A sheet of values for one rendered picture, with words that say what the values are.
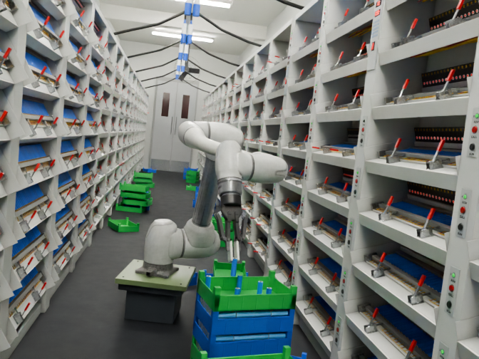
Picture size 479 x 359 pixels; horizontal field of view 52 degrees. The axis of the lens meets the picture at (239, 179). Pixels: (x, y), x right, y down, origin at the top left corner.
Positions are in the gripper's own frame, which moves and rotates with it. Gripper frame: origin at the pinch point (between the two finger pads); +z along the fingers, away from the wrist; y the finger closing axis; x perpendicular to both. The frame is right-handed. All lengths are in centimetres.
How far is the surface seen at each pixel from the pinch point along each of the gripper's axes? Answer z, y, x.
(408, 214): -7, -50, 34
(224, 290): 12.3, -0.8, -12.9
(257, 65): -213, -111, -202
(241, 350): 33.0, -1.7, -1.7
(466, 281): 19, -35, 67
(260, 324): 25.1, -7.8, 1.9
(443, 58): -62, -67, 46
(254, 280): 8.6, -12.4, -12.0
